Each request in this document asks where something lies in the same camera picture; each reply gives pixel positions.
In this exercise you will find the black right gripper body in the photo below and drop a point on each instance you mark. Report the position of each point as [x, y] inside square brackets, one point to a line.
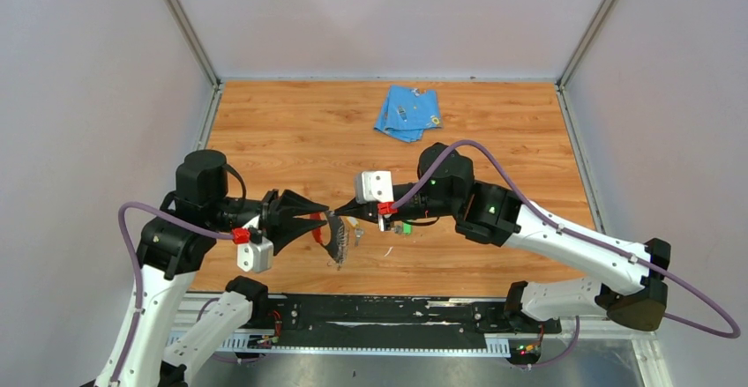
[416, 207]

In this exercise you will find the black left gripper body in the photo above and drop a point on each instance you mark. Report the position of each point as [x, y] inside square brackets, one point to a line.
[269, 210]

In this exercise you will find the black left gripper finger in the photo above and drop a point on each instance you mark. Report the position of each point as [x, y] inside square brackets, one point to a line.
[293, 205]
[291, 229]

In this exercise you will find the metal keyring plate with spring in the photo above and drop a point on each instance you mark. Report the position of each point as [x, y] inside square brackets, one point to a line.
[336, 244]

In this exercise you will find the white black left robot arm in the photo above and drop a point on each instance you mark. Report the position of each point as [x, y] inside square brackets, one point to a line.
[165, 260]

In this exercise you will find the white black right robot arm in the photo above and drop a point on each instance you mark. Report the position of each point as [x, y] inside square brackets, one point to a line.
[623, 281]

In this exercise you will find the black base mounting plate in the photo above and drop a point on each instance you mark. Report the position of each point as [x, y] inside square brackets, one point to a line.
[390, 322]

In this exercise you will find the blue folded cloth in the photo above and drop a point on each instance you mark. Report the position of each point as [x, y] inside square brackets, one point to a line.
[408, 112]

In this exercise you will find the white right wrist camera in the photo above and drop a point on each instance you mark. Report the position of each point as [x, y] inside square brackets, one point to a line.
[374, 186]

